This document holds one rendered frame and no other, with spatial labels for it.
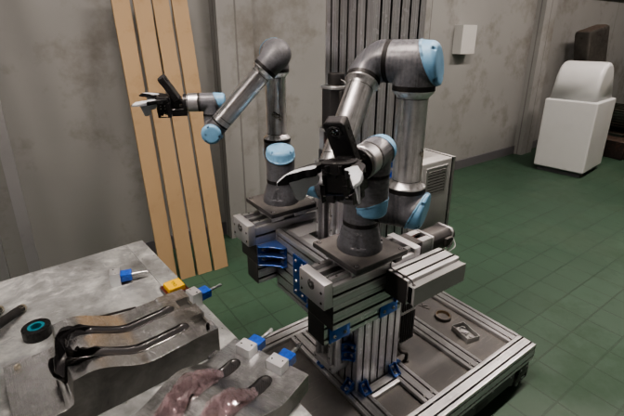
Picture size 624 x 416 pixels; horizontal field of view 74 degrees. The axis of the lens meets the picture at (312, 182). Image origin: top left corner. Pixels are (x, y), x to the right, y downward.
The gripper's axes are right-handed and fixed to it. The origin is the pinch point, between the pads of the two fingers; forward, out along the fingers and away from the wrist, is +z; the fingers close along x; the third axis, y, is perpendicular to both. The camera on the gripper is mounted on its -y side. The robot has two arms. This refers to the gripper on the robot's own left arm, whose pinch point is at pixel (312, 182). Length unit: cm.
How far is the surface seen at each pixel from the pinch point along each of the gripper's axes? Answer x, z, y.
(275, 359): 26, -14, 54
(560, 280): -44, -259, 154
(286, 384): 21, -10, 58
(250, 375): 31, -8, 56
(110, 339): 68, 4, 46
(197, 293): 69, -29, 51
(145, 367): 55, 4, 51
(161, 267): 101, -41, 52
